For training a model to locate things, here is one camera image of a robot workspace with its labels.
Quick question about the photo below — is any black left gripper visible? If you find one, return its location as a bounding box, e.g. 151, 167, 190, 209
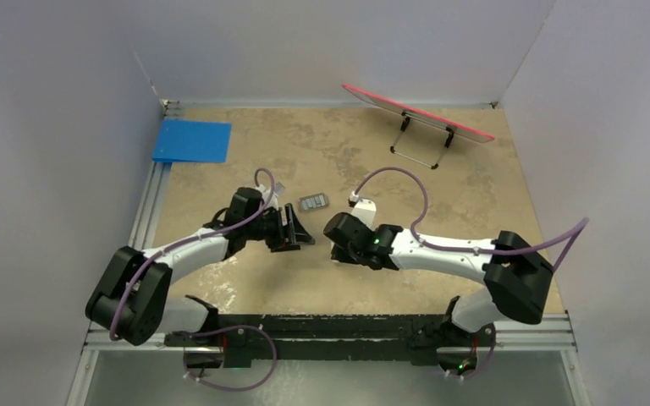
244, 204, 313, 252

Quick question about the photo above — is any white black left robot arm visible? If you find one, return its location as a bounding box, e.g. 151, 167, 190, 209
85, 186, 315, 346

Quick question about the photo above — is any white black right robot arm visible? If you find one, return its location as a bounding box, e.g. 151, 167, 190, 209
323, 212, 554, 344

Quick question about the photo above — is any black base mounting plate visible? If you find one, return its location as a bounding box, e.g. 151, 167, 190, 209
165, 314, 495, 368

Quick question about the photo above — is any red tablet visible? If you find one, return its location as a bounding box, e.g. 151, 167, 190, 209
341, 84, 495, 144

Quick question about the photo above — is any blue plastic board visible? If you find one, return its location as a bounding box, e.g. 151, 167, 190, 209
151, 119, 232, 163

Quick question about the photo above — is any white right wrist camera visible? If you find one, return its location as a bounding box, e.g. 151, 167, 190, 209
348, 191, 377, 228

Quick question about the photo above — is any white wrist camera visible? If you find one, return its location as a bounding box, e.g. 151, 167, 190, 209
273, 182, 285, 197
348, 191, 377, 228

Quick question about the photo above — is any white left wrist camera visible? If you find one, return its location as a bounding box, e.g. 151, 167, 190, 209
273, 182, 285, 197

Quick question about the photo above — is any black wire tablet stand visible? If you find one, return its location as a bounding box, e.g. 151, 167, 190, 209
389, 111, 458, 171

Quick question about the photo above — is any aluminium left rail frame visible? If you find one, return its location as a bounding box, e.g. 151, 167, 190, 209
113, 99, 186, 301

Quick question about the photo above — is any aluminium rail frame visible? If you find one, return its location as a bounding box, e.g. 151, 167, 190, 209
113, 99, 186, 301
68, 315, 590, 405

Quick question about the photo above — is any aluminium front rail frame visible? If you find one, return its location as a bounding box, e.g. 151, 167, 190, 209
68, 315, 590, 405

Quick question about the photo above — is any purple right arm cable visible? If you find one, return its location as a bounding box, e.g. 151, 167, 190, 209
350, 166, 591, 382

